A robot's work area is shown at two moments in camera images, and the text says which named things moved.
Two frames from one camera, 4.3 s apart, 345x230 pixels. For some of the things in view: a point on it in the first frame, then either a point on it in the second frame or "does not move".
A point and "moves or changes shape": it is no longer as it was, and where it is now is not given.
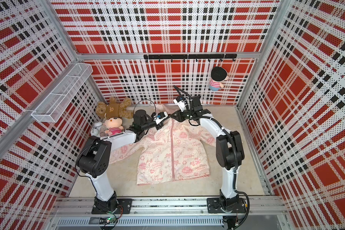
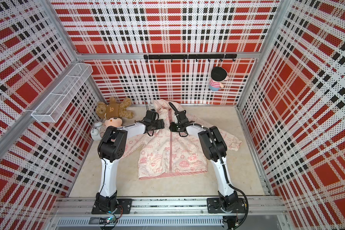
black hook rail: [220, 56] does not move
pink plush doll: [114, 125] does not move
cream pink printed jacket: [177, 151] moves or changes shape
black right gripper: [179, 118] → [172, 128]
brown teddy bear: [114, 109] does not move
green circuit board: [108, 220] does not move
